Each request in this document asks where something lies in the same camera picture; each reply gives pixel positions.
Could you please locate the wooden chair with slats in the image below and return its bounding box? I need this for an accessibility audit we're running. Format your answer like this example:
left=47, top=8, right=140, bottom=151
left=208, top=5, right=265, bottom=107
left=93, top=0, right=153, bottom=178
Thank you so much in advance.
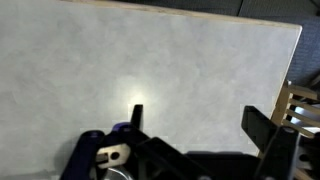
left=269, top=79, right=320, bottom=180

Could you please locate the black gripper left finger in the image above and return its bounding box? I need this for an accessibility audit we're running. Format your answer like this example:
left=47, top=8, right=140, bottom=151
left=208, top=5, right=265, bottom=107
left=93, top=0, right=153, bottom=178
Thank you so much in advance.
left=60, top=104, right=209, bottom=180

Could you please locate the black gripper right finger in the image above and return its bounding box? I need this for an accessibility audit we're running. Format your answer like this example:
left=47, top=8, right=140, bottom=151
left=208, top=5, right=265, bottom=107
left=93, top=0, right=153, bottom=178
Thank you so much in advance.
left=240, top=105, right=301, bottom=180

